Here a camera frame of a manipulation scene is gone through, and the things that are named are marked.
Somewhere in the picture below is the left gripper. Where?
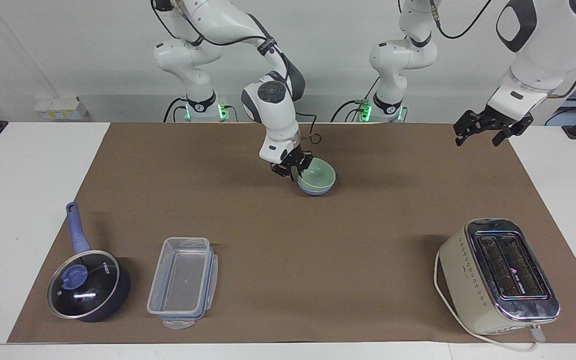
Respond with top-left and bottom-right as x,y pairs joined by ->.
453,104 -> 535,148

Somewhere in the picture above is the clear plastic food container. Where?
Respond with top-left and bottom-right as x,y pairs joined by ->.
146,236 -> 219,330

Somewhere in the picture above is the light blue bowl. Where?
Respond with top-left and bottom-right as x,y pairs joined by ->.
298,181 -> 335,197

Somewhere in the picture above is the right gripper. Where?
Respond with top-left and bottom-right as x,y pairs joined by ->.
270,145 -> 315,182

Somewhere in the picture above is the white toaster cable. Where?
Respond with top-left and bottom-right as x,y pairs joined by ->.
433,249 -> 547,354

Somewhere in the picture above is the glass pot lid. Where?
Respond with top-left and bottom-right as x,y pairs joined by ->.
46,249 -> 120,320

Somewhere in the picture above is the dark blue pot with handle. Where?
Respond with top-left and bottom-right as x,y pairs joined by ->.
47,201 -> 132,324

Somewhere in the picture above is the cream and chrome toaster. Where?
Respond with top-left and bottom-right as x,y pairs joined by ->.
437,217 -> 562,336

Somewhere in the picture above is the light green bowl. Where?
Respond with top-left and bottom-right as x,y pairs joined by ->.
296,157 -> 337,193

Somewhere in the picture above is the white wall socket box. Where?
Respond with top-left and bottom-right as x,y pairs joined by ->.
34,96 -> 89,122

